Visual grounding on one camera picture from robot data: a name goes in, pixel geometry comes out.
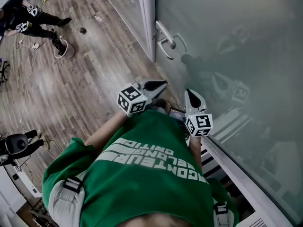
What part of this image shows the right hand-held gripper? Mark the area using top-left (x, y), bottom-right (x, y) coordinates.
top-left (184, 88), bottom-right (214, 138)

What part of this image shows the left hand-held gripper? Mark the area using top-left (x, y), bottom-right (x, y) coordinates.
top-left (117, 79), bottom-right (168, 117)

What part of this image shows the silver door lever handle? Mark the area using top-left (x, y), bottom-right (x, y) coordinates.
top-left (154, 20), bottom-right (188, 61)

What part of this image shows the frosted glass door with handle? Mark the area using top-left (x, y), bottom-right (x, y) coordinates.
top-left (155, 0), bottom-right (303, 225)

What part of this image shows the person's right forearm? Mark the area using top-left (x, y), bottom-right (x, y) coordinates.
top-left (188, 136), bottom-right (203, 173)

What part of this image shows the person's left forearm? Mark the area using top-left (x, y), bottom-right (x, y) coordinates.
top-left (85, 111), bottom-right (130, 151)

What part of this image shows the white framed glass door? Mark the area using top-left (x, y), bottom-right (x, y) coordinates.
top-left (136, 0), bottom-right (297, 227)

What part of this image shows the small black screen device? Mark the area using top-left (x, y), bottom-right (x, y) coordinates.
top-left (168, 107), bottom-right (187, 125)

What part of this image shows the person's grey trouser leg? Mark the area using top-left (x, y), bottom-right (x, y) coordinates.
top-left (151, 104), bottom-right (167, 114)

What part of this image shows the glass partition with blinds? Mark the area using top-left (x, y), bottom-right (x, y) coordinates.
top-left (96, 0), bottom-right (149, 50)

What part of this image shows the green printed t-shirt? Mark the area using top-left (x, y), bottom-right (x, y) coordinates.
top-left (42, 109), bottom-right (240, 227)

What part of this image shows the black office chair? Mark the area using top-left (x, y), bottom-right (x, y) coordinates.
top-left (0, 60), bottom-right (11, 83)

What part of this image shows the grey shoulder strap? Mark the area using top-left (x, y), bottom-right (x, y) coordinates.
top-left (213, 202), bottom-right (235, 227)
top-left (48, 176), bottom-right (86, 227)

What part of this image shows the white cable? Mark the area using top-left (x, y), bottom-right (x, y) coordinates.
top-left (15, 38), bottom-right (40, 129)

